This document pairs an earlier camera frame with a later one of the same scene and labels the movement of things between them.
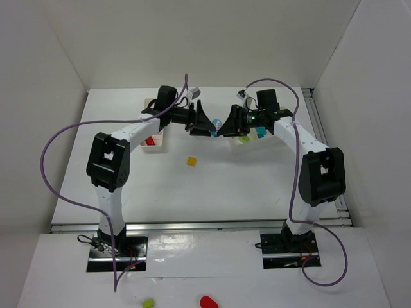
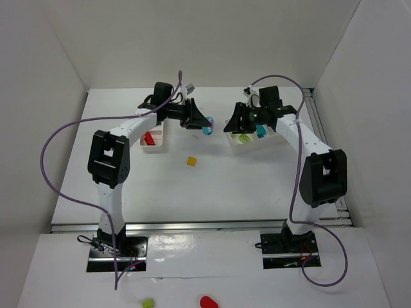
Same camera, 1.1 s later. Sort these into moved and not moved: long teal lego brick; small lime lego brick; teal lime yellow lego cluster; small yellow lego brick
Moved: teal lime yellow lego cluster
Not moved: small yellow lego brick; long teal lego brick; small lime lego brick
